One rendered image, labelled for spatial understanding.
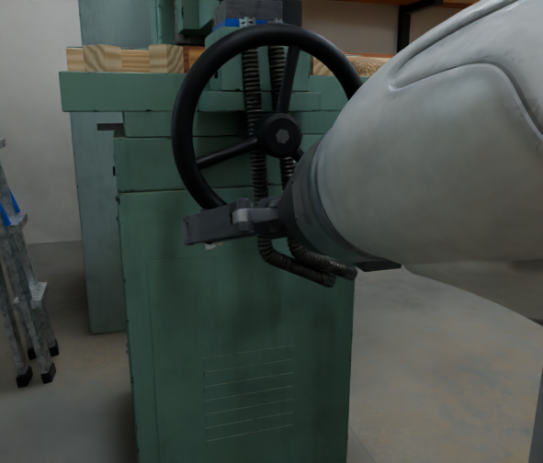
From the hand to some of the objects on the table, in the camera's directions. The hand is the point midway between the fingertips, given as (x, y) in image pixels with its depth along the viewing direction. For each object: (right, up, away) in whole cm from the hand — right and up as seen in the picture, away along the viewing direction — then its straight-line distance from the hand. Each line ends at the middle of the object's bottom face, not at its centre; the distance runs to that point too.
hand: (271, 231), depth 54 cm
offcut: (-17, +26, +28) cm, 42 cm away
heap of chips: (+18, +30, +43) cm, 56 cm away
